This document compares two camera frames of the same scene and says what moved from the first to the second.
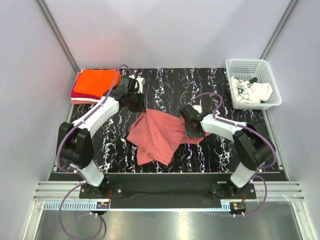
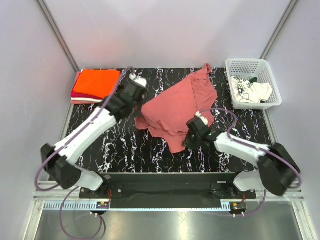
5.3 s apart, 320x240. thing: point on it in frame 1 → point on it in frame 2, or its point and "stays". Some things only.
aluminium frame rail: (290, 190) stays
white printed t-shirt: (250, 92) stays
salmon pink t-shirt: (156, 134) → (167, 113)
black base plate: (168, 187) stays
